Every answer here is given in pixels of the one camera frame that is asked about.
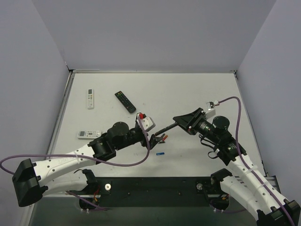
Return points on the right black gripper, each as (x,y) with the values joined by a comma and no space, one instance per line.
(193,121)

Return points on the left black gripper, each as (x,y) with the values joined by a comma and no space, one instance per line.
(146,140)

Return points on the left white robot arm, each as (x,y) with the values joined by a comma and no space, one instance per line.
(33,180)

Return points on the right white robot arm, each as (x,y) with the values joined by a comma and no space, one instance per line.
(241,178)

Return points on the black TV remote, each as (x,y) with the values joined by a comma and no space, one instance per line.
(125,102)

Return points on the white remote lying sideways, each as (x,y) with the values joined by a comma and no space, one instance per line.
(88,134)

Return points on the white air conditioner remote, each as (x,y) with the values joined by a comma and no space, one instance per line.
(90,99)

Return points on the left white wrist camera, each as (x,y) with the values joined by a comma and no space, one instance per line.
(145,122)

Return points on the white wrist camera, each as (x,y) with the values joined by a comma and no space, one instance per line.
(145,122)
(211,112)

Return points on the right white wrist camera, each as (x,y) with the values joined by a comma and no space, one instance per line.
(211,112)

